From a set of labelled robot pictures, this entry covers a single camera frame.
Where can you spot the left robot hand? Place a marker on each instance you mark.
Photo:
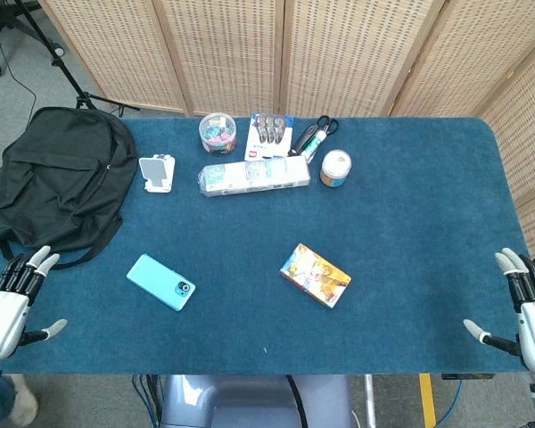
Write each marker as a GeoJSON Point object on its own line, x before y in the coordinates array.
{"type": "Point", "coordinates": [0, 314]}

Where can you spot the black backpack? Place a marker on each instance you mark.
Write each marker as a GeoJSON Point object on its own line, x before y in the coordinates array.
{"type": "Point", "coordinates": [60, 178]}

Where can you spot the black office chair base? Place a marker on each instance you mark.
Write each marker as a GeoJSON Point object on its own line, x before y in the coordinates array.
{"type": "Point", "coordinates": [0, 35]}

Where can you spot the woven rattan folding screen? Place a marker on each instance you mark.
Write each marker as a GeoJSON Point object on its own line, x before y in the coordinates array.
{"type": "Point", "coordinates": [294, 53]}

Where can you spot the grey robot torso base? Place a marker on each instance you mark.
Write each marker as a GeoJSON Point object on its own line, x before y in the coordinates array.
{"type": "Point", "coordinates": [256, 401]}

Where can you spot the white-lidded small jar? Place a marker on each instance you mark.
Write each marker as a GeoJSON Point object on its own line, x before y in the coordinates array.
{"type": "Point", "coordinates": [335, 168]}

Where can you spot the blue table mat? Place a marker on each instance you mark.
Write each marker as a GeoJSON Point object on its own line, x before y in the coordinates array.
{"type": "Point", "coordinates": [267, 267]}

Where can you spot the long white plastic-wrapped box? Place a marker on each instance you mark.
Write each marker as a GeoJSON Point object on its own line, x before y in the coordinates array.
{"type": "Point", "coordinates": [254, 176]}

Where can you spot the white phone stand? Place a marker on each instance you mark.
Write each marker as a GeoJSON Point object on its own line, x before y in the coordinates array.
{"type": "Point", "coordinates": [157, 173]}

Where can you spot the clear tub of binder clips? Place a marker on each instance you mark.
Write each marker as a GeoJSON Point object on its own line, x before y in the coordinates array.
{"type": "Point", "coordinates": [217, 134]}

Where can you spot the correction tape blister pack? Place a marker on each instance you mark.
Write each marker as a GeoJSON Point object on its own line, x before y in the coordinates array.
{"type": "Point", "coordinates": [267, 136]}

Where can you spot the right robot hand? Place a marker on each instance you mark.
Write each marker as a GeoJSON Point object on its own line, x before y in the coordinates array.
{"type": "Point", "coordinates": [532, 321]}

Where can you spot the black tripod stand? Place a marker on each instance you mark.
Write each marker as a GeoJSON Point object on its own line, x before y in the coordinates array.
{"type": "Point", "coordinates": [67, 62]}

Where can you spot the turquoise smartphone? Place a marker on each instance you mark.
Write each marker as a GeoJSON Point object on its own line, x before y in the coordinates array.
{"type": "Point", "coordinates": [161, 282]}

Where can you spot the colourful card box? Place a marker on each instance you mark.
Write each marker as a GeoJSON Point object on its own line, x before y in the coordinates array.
{"type": "Point", "coordinates": [315, 274]}

